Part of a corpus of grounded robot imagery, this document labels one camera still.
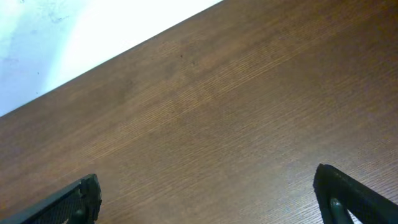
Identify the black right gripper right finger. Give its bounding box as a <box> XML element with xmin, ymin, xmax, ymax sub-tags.
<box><xmin>313</xmin><ymin>164</ymin><xmax>397</xmax><ymax>223</ymax></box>

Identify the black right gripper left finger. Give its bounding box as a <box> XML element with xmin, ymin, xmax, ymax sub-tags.
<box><xmin>1</xmin><ymin>174</ymin><xmax>102</xmax><ymax>224</ymax></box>

